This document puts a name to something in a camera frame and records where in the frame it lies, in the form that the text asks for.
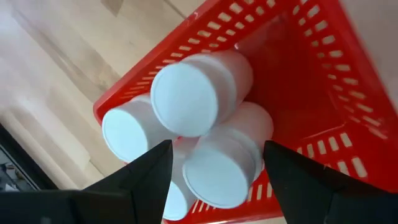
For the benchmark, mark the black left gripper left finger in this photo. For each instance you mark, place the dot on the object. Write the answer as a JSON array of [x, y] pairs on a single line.
[[124, 199]]

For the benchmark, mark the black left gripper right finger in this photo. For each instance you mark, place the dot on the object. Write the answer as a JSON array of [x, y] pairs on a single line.
[[326, 199]]

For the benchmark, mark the white pill bottle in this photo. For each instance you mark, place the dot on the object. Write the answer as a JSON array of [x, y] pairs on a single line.
[[178, 199], [124, 133], [217, 177], [186, 99]]

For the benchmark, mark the red plastic basket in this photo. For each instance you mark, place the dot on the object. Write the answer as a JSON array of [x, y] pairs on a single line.
[[311, 93]]

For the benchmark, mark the black metal rig frame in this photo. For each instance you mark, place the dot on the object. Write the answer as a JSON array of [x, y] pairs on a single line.
[[28, 166]]

